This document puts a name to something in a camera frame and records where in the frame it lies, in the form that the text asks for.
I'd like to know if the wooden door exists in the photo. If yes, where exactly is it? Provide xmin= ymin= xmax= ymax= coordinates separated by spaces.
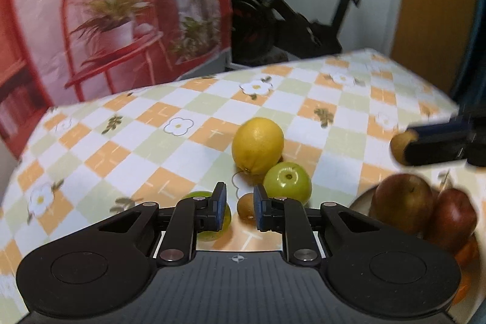
xmin=391 ymin=0 xmax=483 ymax=101

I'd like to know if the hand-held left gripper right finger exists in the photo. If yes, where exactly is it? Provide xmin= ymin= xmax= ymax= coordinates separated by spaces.
xmin=252 ymin=185 xmax=375 ymax=267

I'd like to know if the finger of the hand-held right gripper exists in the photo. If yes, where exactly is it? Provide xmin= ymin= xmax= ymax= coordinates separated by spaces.
xmin=406 ymin=117 xmax=474 ymax=139
xmin=403 ymin=136 xmax=474 ymax=166

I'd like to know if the small brown kiwi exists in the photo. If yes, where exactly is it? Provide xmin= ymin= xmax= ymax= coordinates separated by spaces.
xmin=237 ymin=193 xmax=256 ymax=219
xmin=390 ymin=130 xmax=419 ymax=165

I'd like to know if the printed red chair backdrop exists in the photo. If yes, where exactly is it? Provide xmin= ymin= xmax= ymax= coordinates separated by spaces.
xmin=0 ymin=0 xmax=233 ymax=160

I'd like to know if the green jujube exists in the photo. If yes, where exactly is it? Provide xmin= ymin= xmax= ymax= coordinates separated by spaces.
xmin=178 ymin=191 xmax=232 ymax=242

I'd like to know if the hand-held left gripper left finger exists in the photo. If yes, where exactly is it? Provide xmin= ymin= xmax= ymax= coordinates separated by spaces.
xmin=98 ymin=181 xmax=228 ymax=267

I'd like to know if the brownish red apple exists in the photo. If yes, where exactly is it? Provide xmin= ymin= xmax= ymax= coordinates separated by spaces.
xmin=368 ymin=174 xmax=434 ymax=236

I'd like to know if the green apple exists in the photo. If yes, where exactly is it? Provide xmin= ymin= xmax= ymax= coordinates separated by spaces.
xmin=263 ymin=162 xmax=313 ymax=204

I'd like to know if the dark red apple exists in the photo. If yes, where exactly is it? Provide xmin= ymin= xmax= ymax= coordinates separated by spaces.
xmin=423 ymin=188 xmax=478 ymax=255

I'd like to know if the yellow lemon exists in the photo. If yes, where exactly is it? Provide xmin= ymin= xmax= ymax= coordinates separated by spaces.
xmin=232 ymin=118 xmax=285 ymax=176

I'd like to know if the orange tangerine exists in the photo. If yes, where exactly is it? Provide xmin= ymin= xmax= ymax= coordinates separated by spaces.
xmin=453 ymin=236 xmax=480 ymax=268

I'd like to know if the beige round plate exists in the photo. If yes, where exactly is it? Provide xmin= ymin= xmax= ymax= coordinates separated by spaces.
xmin=348 ymin=191 xmax=476 ymax=324

